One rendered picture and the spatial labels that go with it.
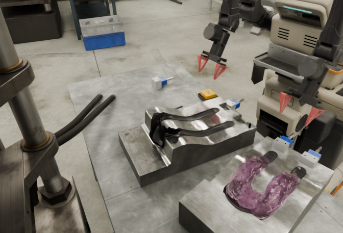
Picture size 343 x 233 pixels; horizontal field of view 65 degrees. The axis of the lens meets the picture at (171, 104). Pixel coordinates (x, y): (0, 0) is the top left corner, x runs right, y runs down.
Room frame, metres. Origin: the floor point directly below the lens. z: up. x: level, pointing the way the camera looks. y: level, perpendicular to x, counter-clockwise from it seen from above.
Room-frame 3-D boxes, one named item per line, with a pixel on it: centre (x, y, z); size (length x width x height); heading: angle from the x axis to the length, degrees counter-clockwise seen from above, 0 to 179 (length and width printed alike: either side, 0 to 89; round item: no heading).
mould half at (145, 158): (0.85, -0.06, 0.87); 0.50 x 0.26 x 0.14; 115
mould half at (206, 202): (0.56, -0.29, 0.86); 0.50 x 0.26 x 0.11; 132
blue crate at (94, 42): (4.04, 1.03, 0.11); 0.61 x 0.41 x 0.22; 109
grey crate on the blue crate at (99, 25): (4.04, 1.03, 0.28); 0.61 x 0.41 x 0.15; 109
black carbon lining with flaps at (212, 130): (0.85, -0.08, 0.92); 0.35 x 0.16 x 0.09; 115
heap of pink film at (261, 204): (0.57, -0.28, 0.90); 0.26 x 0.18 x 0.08; 132
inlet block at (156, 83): (1.35, 0.04, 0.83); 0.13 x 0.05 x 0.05; 124
